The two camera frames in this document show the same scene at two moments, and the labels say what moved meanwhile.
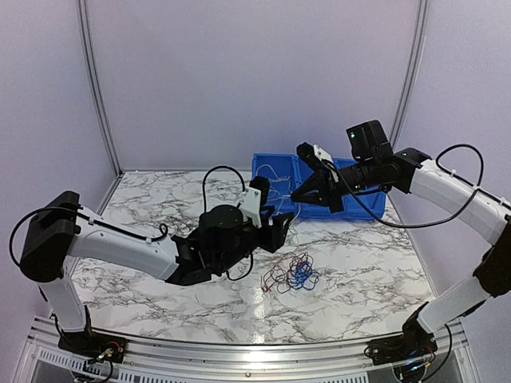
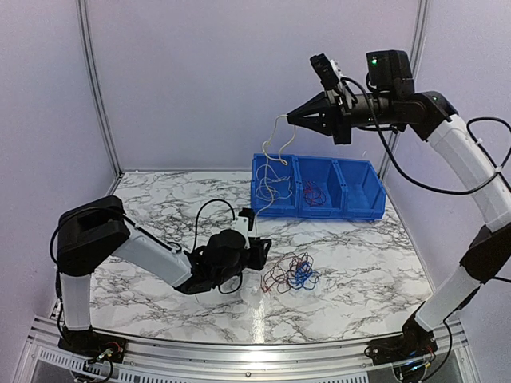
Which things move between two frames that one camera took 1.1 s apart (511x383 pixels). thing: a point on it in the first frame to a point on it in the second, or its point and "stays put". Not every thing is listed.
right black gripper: x=324 y=196 to x=338 y=121
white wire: x=283 y=195 to x=272 y=185
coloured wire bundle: x=291 y=270 stays put
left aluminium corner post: x=83 y=12 stays put
